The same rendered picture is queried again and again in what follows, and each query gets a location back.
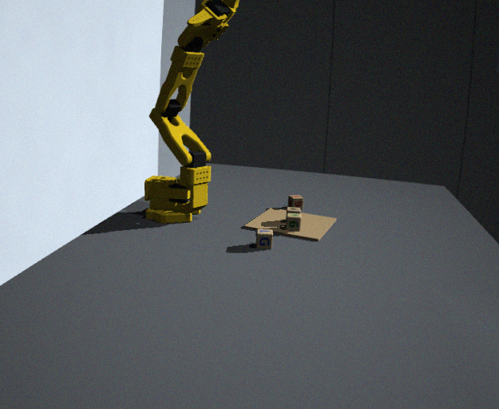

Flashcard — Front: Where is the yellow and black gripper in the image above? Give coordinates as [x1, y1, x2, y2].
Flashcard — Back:
[187, 0, 240, 29]

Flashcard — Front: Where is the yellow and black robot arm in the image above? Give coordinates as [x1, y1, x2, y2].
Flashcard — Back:
[145, 23, 229, 224]

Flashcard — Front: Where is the tan mat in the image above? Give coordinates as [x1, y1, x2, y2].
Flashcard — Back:
[244, 208, 336, 241]

